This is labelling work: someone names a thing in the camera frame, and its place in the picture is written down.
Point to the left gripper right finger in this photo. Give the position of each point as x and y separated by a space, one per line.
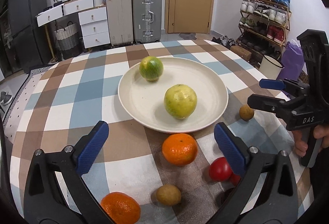
278 199

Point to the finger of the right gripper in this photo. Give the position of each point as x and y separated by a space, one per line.
291 87
269 104

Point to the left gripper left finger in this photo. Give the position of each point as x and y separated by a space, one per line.
55 191

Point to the orange mandarin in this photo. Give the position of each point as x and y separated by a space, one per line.
180 149
121 208

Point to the person's right hand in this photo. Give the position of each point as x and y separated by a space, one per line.
320 132

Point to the purple bag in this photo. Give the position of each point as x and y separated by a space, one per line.
292 61

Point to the white bucket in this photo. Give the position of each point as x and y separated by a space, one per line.
270 67

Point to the wooden shoe rack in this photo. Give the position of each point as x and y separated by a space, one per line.
264 26

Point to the brown longan front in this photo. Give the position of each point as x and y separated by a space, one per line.
168 195

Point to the large yellow-green guava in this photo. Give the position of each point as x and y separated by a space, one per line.
180 101

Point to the checkered tablecloth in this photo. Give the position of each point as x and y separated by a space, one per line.
72 96

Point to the cream round plate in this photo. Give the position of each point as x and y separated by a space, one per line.
144 101

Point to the green striped guava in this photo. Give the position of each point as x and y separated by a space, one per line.
151 68

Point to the woven laundry basket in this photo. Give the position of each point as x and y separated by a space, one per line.
68 40

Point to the silver suitcase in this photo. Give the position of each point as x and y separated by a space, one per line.
147 18

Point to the beige suitcase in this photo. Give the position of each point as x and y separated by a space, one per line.
120 24

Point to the white drawer cabinet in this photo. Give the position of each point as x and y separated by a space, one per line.
92 15

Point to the black refrigerator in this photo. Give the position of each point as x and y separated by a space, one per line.
29 39

